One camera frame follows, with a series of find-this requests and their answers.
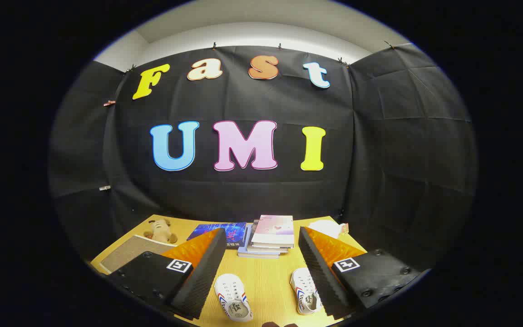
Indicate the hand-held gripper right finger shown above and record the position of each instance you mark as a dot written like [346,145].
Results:
[323,277]

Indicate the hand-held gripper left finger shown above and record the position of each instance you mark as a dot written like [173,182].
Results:
[198,277]

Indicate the white canvas shoe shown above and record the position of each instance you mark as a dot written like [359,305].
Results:
[303,288]
[232,293]

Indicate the beige fabric storage box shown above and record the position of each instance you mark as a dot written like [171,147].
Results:
[127,254]

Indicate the white plush toy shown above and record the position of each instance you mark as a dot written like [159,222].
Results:
[325,228]

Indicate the dark blue book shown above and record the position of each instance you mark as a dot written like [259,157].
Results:
[232,229]

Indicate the tan plush dog toy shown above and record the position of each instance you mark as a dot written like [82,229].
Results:
[161,229]

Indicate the white paperback book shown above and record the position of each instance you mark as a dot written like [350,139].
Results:
[266,250]

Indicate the light blue cover book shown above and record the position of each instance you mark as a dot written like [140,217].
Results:
[257,255]

